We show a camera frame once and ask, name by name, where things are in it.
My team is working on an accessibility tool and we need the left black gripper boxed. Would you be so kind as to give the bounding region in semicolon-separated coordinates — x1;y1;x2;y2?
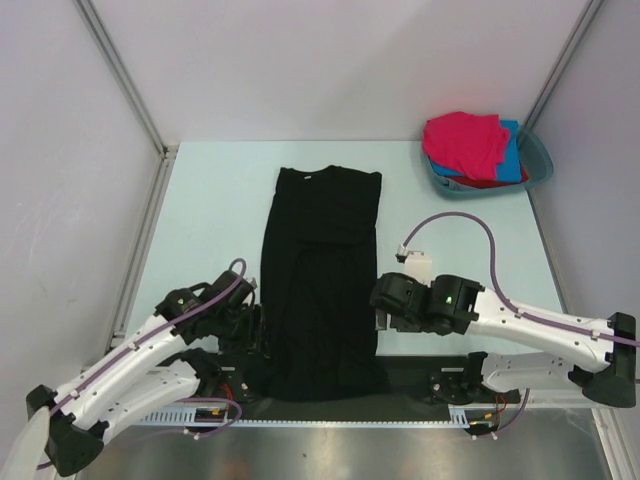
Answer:
212;302;269;359

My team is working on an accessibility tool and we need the black t shirt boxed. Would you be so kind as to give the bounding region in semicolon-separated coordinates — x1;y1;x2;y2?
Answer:
247;165;389;402

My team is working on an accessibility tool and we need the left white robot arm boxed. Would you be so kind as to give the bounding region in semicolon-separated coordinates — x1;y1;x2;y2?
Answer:
26;269;260;477

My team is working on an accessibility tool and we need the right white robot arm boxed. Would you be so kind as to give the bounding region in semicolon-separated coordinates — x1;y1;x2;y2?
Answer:
370;272;639;408

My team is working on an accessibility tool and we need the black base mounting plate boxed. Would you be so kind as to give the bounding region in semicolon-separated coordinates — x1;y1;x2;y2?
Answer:
197;352;496;422

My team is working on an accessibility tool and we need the blue t shirt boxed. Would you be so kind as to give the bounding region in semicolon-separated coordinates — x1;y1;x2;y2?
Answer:
430;119;528;188

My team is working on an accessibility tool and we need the pink t shirt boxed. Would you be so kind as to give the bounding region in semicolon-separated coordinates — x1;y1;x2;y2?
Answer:
422;111;511;181

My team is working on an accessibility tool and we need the teal plastic basket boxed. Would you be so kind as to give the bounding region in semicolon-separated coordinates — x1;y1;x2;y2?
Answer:
421;126;554;201

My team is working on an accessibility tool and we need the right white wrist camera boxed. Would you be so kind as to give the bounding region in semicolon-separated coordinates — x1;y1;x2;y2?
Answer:
396;244;433;285

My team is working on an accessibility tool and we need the left white cable duct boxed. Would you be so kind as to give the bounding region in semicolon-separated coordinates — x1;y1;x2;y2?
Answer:
137;403;230;428

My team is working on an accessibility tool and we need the white cable duct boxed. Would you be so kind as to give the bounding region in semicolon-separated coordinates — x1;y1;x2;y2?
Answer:
137;403;230;428
448;404;500;430

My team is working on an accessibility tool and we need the right white cable duct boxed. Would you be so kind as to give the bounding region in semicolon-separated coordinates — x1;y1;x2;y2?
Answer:
448;404;500;430

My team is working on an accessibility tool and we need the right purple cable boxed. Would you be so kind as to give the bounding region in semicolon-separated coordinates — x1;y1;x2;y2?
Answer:
399;212;640;441

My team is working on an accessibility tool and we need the left aluminium frame post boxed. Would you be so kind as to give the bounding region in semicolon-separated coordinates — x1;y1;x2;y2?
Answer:
72;0;168;158

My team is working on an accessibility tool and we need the aluminium frame post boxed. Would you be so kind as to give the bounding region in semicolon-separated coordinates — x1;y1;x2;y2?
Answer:
524;0;608;129
72;0;168;158

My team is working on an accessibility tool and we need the right aluminium frame post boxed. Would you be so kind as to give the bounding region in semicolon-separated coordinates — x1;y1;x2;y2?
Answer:
524;0;608;129

